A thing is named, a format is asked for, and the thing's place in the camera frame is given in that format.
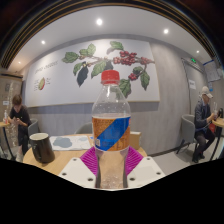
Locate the grey upholstered chair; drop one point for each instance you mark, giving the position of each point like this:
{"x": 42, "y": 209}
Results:
{"x": 188, "y": 128}
{"x": 85, "y": 128}
{"x": 33, "y": 127}

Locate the person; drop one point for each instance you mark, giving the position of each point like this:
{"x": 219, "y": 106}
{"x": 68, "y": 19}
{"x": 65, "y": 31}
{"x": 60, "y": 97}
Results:
{"x": 201, "y": 120}
{"x": 21, "y": 118}

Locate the small clear bottle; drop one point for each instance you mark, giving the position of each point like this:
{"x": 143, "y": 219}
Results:
{"x": 5, "y": 117}

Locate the clear red-capped drink bottle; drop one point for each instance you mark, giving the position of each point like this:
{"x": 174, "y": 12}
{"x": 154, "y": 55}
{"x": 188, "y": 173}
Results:
{"x": 111, "y": 110}

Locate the dark mug with white inside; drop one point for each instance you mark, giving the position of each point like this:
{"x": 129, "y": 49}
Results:
{"x": 42, "y": 149}

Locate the small round wooden table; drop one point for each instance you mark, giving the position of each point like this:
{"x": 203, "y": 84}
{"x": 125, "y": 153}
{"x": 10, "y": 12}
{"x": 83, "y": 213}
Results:
{"x": 2, "y": 124}
{"x": 219, "y": 122}

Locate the round ceiling lights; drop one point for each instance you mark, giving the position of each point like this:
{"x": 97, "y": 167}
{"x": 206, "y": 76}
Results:
{"x": 99, "y": 21}

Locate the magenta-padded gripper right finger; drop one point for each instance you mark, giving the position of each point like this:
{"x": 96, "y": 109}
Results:
{"x": 145, "y": 170}

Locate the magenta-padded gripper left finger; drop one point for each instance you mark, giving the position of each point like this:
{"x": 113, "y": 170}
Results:
{"x": 77, "y": 170}

